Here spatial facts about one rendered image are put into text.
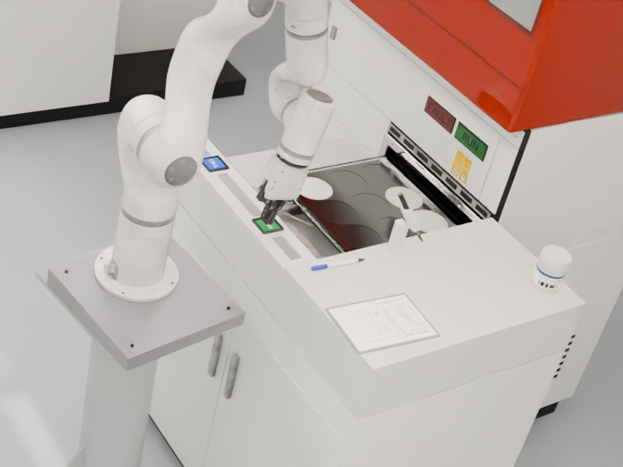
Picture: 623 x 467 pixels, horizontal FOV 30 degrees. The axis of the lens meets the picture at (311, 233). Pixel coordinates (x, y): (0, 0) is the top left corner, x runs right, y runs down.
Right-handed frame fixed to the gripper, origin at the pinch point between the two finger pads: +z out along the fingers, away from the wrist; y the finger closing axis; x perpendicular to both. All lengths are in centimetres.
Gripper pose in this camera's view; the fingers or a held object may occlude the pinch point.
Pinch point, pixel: (269, 214)
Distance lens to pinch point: 268.5
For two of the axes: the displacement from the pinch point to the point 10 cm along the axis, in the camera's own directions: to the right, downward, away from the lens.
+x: 5.3, 5.8, -6.1
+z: -3.7, 8.1, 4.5
